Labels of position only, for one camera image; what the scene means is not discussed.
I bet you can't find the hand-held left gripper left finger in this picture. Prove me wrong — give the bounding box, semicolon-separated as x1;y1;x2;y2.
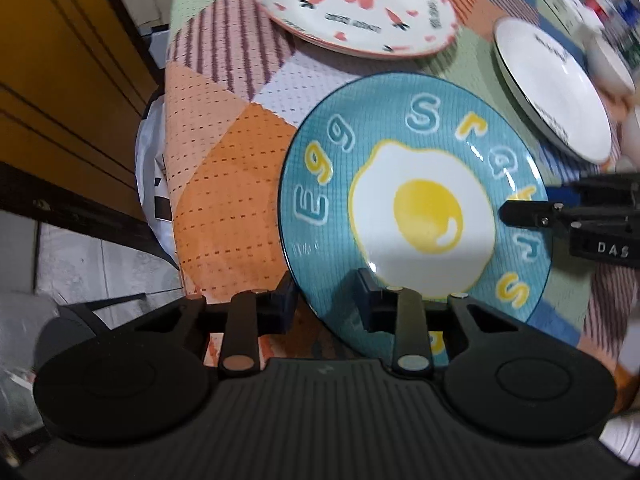
135;272;299;378

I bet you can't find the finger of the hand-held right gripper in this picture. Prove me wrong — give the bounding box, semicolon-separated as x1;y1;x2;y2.
545;172;640;207
500;200;591;233

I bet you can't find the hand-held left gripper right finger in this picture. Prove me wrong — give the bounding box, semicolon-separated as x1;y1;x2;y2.
352;269;521;378

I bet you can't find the blue fried egg plate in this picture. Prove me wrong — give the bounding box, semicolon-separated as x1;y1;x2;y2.
279;72;553;368

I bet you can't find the white plate pink bear print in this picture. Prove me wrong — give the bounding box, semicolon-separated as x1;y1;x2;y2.
252;0;461;58

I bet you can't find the white plate black rim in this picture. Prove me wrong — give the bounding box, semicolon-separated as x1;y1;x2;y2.
492;16;615;165

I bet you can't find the patchwork tablecloth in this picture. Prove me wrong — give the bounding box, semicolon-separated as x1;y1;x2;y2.
165;0;640;376

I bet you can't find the white plastic bag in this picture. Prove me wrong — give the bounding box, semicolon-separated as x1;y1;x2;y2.
136;87;181;271

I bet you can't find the brown wooden cabinet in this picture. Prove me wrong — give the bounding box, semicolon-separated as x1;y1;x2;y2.
0;0;168;221

